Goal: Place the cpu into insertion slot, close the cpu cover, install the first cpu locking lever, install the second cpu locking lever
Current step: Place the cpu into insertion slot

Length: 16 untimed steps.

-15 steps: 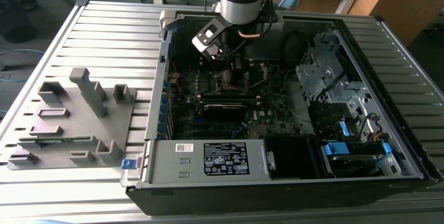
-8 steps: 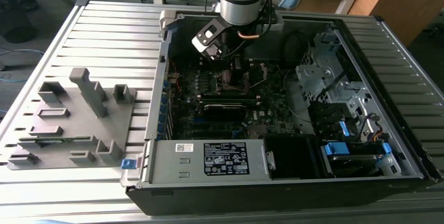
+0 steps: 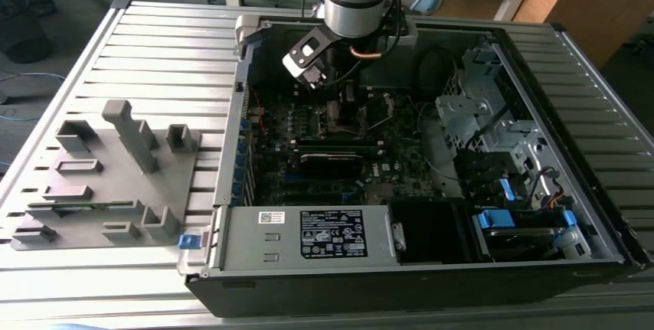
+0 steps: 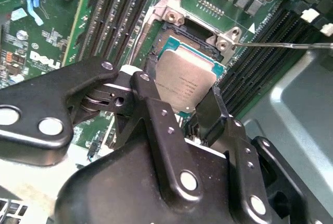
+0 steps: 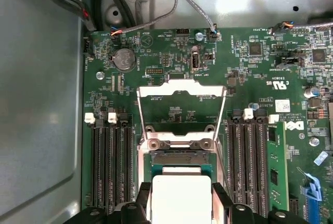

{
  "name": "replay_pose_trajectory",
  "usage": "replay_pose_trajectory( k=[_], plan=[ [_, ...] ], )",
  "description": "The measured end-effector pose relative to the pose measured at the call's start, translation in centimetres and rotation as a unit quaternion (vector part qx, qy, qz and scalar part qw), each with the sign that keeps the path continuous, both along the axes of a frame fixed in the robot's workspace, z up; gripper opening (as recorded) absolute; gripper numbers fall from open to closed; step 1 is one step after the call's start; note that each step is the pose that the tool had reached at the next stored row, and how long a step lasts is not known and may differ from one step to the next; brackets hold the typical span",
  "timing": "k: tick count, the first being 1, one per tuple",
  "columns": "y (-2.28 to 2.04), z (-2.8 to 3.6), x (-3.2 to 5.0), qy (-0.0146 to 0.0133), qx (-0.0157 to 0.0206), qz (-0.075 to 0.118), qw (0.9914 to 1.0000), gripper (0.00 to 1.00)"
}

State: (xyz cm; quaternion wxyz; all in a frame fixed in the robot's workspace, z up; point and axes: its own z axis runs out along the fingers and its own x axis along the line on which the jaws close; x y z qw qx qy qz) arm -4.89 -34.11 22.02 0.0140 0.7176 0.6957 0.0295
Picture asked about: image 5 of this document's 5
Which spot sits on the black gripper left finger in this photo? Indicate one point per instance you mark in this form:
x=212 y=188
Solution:
x=130 y=213

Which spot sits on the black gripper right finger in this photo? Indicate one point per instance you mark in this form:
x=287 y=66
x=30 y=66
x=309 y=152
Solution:
x=234 y=215

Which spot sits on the metal locking lever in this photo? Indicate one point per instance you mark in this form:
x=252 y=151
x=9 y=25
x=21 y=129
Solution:
x=224 y=173

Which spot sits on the silver CPU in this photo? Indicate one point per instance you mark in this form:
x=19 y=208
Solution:
x=182 y=198

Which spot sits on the metal socket cover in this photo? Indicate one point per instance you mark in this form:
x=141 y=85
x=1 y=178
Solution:
x=156 y=92

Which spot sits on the black RAM slot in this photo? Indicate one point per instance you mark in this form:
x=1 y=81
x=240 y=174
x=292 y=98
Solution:
x=233 y=161
x=246 y=161
x=128 y=161
x=112 y=161
x=260 y=161
x=99 y=161

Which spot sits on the green RAM stick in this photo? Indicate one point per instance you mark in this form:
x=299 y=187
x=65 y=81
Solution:
x=277 y=161

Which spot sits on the blue board connector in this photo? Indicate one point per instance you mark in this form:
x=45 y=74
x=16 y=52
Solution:
x=313 y=203

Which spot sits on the silver board screw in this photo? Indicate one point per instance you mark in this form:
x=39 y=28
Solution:
x=99 y=76
x=199 y=36
x=314 y=141

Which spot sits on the black PC case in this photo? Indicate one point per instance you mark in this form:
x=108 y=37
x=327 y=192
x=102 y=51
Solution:
x=39 y=91

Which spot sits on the silver coin battery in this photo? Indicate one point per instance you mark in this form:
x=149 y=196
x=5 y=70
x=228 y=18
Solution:
x=125 y=60

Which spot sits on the green motherboard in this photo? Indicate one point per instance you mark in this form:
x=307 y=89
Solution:
x=223 y=60

